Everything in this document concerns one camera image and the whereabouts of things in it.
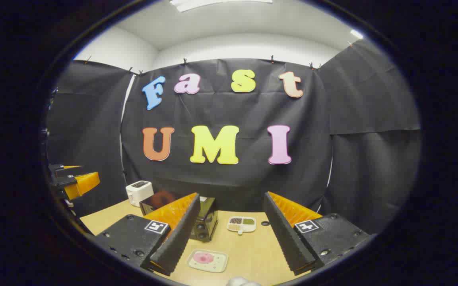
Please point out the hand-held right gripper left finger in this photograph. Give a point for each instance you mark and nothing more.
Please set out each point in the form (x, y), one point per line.
(177, 238)

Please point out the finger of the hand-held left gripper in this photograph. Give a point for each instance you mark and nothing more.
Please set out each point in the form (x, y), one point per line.
(60, 168)
(82, 183)

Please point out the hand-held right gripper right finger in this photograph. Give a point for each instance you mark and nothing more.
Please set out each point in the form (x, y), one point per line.
(282, 234)

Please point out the round red food slice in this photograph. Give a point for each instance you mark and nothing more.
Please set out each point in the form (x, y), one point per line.
(203, 258)

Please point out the black electric oven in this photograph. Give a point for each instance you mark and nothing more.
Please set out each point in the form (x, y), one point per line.
(207, 218)

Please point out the white square plate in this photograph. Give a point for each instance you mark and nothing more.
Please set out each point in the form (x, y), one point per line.
(218, 265)

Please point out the white divided dish of grains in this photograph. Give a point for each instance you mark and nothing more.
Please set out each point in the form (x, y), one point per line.
(241, 225)

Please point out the white toaster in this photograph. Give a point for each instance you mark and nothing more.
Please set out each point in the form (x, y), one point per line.
(138, 192)

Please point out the small ceiling light panel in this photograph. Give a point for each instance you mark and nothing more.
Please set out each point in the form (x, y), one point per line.
(356, 33)

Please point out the long ceiling light panel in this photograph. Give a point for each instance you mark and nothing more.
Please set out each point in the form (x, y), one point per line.
(221, 3)

